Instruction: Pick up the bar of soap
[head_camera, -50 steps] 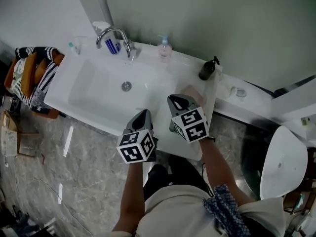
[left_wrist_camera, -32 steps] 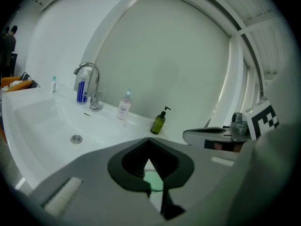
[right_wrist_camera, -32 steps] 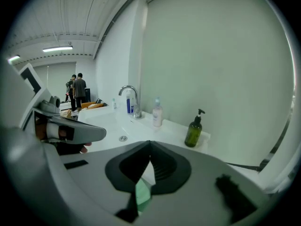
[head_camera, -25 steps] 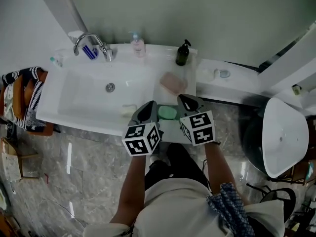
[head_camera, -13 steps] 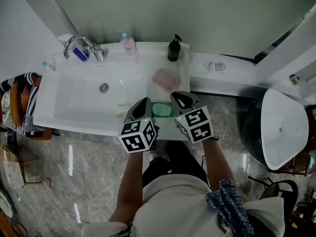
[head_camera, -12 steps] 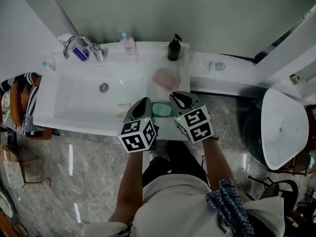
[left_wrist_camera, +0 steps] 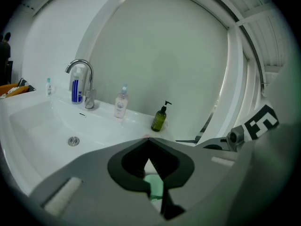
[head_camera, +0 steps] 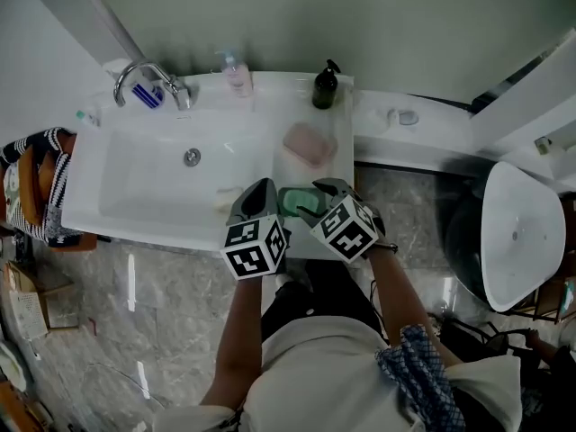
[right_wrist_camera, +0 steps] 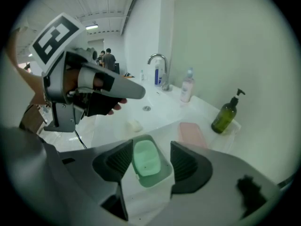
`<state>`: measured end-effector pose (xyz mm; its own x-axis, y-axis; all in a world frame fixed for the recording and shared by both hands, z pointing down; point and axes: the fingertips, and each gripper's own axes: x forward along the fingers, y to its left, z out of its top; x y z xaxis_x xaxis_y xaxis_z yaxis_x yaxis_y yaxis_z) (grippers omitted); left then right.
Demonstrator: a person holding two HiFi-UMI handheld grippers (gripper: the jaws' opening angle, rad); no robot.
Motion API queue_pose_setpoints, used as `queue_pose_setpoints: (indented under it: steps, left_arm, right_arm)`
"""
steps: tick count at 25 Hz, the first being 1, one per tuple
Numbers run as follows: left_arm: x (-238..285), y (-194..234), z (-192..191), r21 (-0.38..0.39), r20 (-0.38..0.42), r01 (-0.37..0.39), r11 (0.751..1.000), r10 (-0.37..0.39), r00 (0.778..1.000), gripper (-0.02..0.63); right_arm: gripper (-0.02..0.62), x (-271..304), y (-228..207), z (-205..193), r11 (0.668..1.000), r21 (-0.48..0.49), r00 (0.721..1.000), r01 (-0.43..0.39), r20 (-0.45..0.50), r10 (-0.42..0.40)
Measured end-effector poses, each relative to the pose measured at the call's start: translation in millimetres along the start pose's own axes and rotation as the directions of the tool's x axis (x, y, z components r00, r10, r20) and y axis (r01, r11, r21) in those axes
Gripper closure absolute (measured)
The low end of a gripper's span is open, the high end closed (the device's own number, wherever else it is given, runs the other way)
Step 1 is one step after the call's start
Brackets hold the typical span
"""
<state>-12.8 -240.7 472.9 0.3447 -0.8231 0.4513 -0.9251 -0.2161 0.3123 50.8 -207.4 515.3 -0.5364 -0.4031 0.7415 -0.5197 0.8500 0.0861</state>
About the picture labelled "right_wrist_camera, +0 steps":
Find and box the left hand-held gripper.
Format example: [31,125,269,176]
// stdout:
[29,12,116,133]

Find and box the pink pump bottle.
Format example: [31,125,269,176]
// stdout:
[180,67,196,103]

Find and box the blue striped spray bottle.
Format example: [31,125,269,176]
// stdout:
[154,57,165,86]

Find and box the white vanity with sink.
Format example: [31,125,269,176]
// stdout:
[90,75,242,223]

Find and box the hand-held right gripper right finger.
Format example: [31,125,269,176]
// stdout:
[150,141,291,226]

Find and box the chrome faucet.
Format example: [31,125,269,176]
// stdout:
[147,53,174,91]

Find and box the green soap bar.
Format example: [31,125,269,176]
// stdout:
[134,140,162,177]

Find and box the dark green pump bottle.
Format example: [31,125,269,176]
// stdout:
[211,88,246,134]

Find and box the black cable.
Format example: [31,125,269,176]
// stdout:
[74,129,88,149]

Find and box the person's left hand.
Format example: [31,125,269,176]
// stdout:
[63,67,128,117]

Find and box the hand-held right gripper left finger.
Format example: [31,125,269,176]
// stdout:
[61,140,134,221]

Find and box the green soap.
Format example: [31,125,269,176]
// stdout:
[130,134,174,188]

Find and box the pink soap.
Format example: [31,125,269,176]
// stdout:
[178,122,209,149]

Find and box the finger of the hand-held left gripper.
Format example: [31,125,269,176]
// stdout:
[103,72,146,99]

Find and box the cream soap bar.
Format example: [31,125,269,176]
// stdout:
[127,119,144,133]

